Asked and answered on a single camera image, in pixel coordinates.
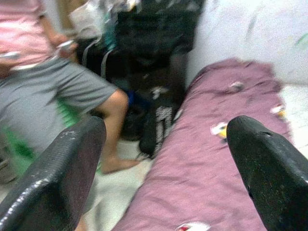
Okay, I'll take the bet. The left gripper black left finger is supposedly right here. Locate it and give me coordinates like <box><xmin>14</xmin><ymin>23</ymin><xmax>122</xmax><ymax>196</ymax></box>
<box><xmin>0</xmin><ymin>115</ymin><xmax>108</xmax><ymax>231</ymax></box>

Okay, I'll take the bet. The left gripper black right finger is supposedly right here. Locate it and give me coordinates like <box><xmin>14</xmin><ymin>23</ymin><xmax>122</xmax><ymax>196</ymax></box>
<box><xmin>226</xmin><ymin>115</ymin><xmax>308</xmax><ymax>231</ymax></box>

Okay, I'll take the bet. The white handheld controller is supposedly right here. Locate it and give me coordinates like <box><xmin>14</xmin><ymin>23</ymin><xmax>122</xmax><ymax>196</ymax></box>
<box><xmin>57</xmin><ymin>39</ymin><xmax>76</xmax><ymax>50</ymax></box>

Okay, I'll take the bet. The person's left hand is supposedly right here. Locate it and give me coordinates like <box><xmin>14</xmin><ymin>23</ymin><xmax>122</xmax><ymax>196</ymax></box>
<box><xmin>51</xmin><ymin>33</ymin><xmax>80</xmax><ymax>58</ymax></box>

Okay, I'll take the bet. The green plastic stool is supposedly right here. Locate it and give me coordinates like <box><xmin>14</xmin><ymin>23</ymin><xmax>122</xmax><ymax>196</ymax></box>
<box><xmin>0</xmin><ymin>98</ymin><xmax>102</xmax><ymax>176</ymax></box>

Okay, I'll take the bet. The white quilted mattress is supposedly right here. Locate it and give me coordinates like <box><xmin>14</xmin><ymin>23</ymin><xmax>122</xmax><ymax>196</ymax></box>
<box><xmin>271</xmin><ymin>84</ymin><xmax>308</xmax><ymax>159</ymax></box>

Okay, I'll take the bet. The purple cartoon print blanket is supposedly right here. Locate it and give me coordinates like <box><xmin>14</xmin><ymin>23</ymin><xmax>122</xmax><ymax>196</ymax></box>
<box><xmin>110</xmin><ymin>57</ymin><xmax>295</xmax><ymax>231</ymax></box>

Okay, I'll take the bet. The person in pink shirt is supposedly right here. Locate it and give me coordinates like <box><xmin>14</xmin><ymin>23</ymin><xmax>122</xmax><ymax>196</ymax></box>
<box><xmin>0</xmin><ymin>0</ymin><xmax>142</xmax><ymax>186</ymax></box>

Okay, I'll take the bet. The black bag with white print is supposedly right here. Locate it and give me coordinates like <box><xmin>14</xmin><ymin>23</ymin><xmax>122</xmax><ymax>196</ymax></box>
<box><xmin>138</xmin><ymin>85</ymin><xmax>187</xmax><ymax>161</ymax></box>

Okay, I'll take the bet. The crumpled white plastic bag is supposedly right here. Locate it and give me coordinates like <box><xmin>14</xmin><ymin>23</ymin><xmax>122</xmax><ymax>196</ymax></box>
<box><xmin>68</xmin><ymin>0</ymin><xmax>118</xmax><ymax>39</ymax></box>

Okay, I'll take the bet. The black clothes pile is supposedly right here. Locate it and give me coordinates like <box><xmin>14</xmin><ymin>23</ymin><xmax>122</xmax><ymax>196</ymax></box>
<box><xmin>76</xmin><ymin>0</ymin><xmax>205</xmax><ymax>145</ymax></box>

